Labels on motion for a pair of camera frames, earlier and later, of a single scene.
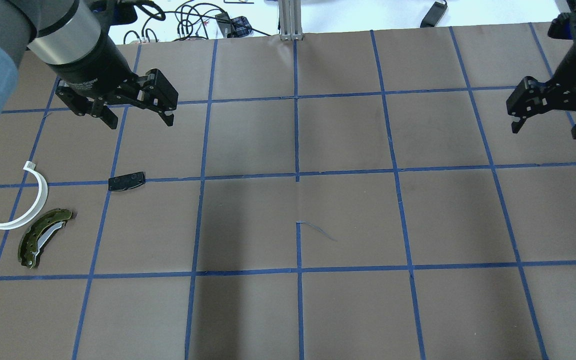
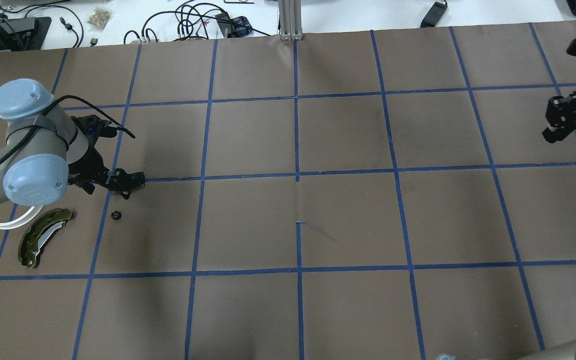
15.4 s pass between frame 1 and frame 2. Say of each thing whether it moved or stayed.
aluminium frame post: stayed
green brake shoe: stayed
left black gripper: moved
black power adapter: stayed
